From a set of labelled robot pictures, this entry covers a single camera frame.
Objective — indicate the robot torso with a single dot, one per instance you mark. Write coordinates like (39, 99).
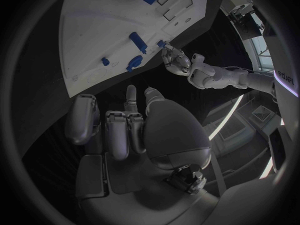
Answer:
(284, 69)

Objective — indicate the blue gear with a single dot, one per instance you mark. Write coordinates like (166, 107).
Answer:
(134, 62)

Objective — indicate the small blue peg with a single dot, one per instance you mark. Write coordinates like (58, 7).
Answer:
(105, 61)

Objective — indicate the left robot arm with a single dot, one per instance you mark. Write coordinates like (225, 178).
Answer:
(222, 76)

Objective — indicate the white task board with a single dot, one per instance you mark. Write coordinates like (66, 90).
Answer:
(105, 22)

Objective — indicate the long blue peg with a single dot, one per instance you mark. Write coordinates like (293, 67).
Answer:
(138, 41)

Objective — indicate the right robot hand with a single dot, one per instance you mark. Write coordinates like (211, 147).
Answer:
(173, 131)

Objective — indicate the workshop desk with equipment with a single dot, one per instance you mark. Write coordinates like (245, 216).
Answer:
(246, 26)

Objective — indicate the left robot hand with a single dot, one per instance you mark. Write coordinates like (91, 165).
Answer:
(178, 62)

